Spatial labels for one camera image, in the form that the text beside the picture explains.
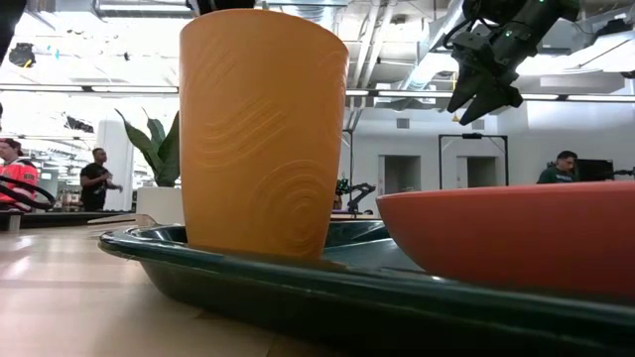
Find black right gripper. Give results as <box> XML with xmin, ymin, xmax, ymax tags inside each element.
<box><xmin>446</xmin><ymin>22</ymin><xmax>542</xmax><ymax>126</ymax></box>

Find yellow-orange plastic cup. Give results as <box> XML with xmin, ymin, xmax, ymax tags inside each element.
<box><xmin>179</xmin><ymin>8</ymin><xmax>350</xmax><ymax>263</ymax></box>

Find orange plastic plate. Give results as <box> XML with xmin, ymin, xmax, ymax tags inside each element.
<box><xmin>375</xmin><ymin>179</ymin><xmax>635</xmax><ymax>304</ymax></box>

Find dark green plastic tray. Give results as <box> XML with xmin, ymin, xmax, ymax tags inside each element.
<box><xmin>97</xmin><ymin>220</ymin><xmax>635</xmax><ymax>357</ymax></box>

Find long ceiling light bar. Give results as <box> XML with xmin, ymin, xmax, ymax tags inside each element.
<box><xmin>344</xmin><ymin>89</ymin><xmax>635</xmax><ymax>104</ymax></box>
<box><xmin>0</xmin><ymin>84</ymin><xmax>180</xmax><ymax>95</ymax></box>

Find person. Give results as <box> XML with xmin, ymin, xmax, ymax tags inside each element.
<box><xmin>536</xmin><ymin>150</ymin><xmax>579</xmax><ymax>185</ymax></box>
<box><xmin>78</xmin><ymin>147</ymin><xmax>124</xmax><ymax>213</ymax></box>
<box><xmin>0</xmin><ymin>138</ymin><xmax>40</xmax><ymax>212</ymax></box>

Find black monitor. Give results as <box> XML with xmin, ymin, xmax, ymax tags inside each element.
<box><xmin>574</xmin><ymin>158</ymin><xmax>615</xmax><ymax>182</ymax></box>

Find green leafy plant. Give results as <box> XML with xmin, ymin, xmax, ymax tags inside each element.
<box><xmin>114</xmin><ymin>107</ymin><xmax>181</xmax><ymax>188</ymax></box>

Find black round ceiling fixture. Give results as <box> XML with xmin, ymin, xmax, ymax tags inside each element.
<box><xmin>8</xmin><ymin>42</ymin><xmax>38</xmax><ymax>69</ymax></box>

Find white plant pot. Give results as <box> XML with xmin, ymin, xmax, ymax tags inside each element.
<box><xmin>136</xmin><ymin>185</ymin><xmax>186</xmax><ymax>225</ymax></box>

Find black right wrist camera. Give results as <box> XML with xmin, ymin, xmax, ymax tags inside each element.
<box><xmin>449</xmin><ymin>30</ymin><xmax>491</xmax><ymax>63</ymax></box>

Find black rectangular stand frame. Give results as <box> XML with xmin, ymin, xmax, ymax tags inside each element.
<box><xmin>438</xmin><ymin>133</ymin><xmax>510</xmax><ymax>187</ymax></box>

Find black cables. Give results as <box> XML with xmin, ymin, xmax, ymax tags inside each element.
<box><xmin>0</xmin><ymin>176</ymin><xmax>57</xmax><ymax>212</ymax></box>

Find black aluminium table frame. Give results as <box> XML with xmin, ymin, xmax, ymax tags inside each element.
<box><xmin>0</xmin><ymin>210</ymin><xmax>138</xmax><ymax>232</ymax></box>

